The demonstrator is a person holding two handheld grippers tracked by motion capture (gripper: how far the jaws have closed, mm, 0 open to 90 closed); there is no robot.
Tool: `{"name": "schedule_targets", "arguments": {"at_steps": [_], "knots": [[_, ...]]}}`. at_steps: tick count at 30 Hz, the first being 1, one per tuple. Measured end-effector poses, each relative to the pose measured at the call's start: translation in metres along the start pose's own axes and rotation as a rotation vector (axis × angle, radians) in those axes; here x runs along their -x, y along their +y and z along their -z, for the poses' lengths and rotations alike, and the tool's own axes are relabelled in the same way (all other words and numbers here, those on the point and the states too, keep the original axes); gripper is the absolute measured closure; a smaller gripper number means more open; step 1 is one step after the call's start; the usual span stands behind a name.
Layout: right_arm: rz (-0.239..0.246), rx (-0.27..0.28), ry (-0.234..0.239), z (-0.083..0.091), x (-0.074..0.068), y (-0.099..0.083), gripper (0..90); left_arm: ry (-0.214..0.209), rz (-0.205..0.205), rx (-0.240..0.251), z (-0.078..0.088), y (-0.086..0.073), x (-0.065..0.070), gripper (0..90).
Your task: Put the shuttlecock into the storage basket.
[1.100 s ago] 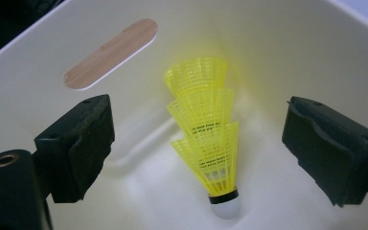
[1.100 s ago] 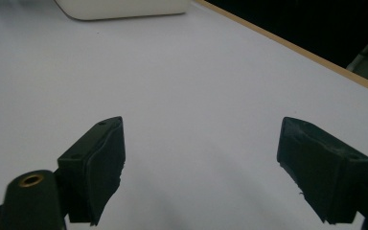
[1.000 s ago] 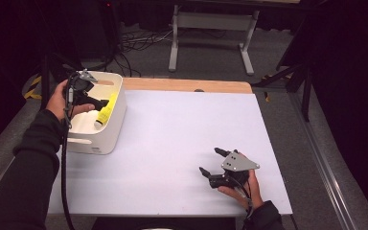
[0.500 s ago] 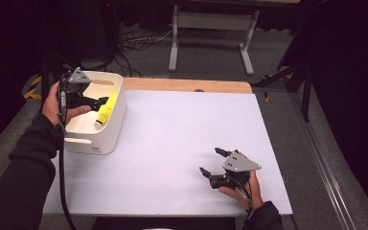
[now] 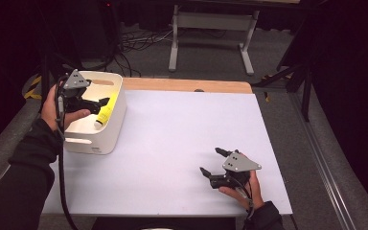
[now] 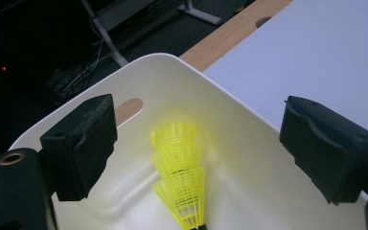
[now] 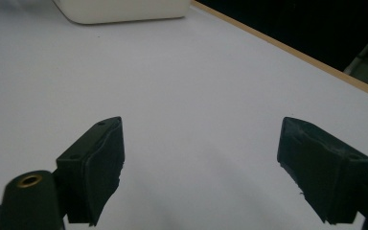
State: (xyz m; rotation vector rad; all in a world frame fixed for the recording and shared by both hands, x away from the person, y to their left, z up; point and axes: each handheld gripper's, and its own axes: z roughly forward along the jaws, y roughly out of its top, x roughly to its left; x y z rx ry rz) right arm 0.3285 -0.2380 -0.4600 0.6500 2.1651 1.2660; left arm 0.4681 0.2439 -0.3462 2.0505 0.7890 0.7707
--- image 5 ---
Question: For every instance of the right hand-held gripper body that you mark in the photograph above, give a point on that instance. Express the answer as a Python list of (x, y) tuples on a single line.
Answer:
[(239, 164)]

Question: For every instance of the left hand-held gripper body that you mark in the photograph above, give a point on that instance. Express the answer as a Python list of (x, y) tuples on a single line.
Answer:
[(74, 81)]

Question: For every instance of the yellow plastic shuttlecock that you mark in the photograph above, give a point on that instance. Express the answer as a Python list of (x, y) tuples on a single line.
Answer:
[(115, 96), (102, 118), (110, 107)]

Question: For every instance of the white plastic storage bin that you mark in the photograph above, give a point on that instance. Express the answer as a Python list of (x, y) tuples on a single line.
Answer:
[(108, 137)]

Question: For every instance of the person's right hand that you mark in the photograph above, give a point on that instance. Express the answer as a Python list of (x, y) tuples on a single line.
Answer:
[(252, 195)]

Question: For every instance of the person's left hand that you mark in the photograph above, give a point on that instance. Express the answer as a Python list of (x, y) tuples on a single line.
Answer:
[(49, 111)]

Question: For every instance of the yellow black hazard tape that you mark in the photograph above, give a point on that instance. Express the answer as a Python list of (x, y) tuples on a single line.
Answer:
[(33, 87)]

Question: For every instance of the black tripod stand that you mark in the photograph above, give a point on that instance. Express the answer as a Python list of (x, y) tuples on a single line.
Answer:
[(305, 80)]

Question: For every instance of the aluminium floor rail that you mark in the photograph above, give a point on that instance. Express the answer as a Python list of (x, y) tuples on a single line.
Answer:
[(326, 172)]

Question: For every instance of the grey metal table frame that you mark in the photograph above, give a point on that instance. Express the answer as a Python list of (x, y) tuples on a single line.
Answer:
[(214, 21)]

